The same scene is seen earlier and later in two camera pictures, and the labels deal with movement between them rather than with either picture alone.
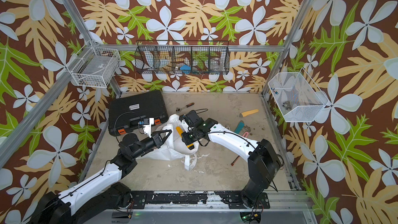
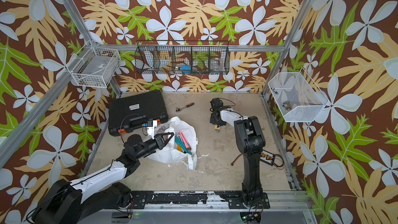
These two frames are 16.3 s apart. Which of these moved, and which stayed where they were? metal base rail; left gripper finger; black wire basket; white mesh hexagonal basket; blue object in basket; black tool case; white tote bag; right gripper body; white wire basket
Moved: right gripper body; left gripper finger; white tote bag
Stayed: blue object in basket; white mesh hexagonal basket; black tool case; white wire basket; metal base rail; black wire basket
